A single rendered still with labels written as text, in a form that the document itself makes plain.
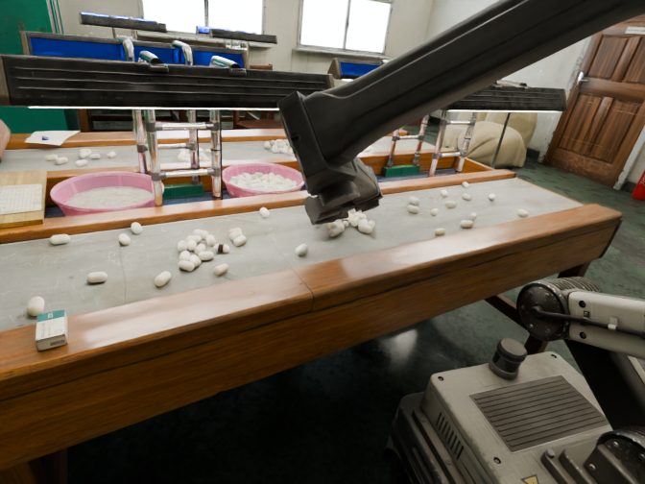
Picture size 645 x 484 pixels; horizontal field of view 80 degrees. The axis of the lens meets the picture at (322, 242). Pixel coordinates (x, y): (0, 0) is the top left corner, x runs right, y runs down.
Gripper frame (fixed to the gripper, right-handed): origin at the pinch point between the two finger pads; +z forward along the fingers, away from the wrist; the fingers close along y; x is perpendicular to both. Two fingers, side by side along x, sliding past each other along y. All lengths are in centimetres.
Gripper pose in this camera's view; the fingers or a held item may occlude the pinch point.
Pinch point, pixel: (313, 215)
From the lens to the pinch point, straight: 102.7
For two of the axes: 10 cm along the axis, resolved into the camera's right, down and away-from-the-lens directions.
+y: -8.5, 1.6, -5.0
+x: 2.2, 9.7, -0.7
